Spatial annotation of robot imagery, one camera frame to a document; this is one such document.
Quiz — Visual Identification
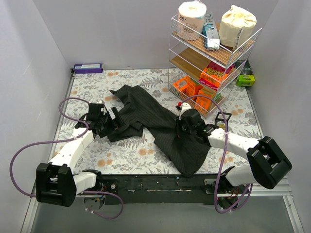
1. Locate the purple flat box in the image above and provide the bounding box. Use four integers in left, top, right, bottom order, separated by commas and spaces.
73, 64, 103, 74

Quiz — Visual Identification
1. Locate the aluminium frame rail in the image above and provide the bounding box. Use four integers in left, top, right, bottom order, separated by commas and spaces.
20, 177, 81, 233

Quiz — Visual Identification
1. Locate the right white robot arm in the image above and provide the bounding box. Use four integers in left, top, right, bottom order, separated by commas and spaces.
176, 107, 293, 193

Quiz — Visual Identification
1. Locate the cream toilet paper roll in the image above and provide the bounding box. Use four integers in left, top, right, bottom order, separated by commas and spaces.
218, 5, 257, 51

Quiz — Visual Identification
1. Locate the orange box left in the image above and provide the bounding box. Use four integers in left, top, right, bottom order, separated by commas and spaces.
171, 75, 203, 100

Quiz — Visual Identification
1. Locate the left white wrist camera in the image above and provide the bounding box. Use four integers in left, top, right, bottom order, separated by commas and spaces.
98, 100, 107, 116

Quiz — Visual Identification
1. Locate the floral tablecloth mat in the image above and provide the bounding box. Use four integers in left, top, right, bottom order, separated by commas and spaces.
66, 68, 247, 175

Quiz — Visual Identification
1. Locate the blue white toothpaste box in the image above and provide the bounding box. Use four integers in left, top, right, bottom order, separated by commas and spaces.
202, 12, 220, 50

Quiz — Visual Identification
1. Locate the orange pink snack box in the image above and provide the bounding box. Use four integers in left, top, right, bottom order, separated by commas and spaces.
199, 61, 234, 91

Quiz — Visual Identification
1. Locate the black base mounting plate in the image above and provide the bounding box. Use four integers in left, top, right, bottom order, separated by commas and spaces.
75, 174, 243, 206

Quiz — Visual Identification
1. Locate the green black box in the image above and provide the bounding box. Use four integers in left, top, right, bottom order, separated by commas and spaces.
235, 60, 256, 87

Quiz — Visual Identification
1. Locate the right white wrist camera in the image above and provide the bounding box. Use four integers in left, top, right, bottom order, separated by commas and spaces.
176, 102, 192, 116

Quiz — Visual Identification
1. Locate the white wire shelf rack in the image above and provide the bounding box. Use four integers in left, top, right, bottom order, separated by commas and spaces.
168, 16, 261, 117

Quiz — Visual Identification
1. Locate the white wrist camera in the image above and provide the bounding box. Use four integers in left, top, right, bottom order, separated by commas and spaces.
176, 102, 192, 116
98, 100, 107, 116

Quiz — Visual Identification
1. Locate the black pinstriped shirt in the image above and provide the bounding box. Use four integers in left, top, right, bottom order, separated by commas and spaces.
108, 85, 210, 177

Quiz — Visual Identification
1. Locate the white toilet paper roll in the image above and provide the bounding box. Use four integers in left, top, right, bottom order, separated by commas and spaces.
177, 0, 207, 40

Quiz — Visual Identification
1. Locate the black brooch display box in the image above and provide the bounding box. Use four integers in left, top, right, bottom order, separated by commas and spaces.
214, 112, 232, 130

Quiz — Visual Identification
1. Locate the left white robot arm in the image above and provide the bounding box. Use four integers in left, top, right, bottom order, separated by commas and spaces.
36, 103, 125, 207

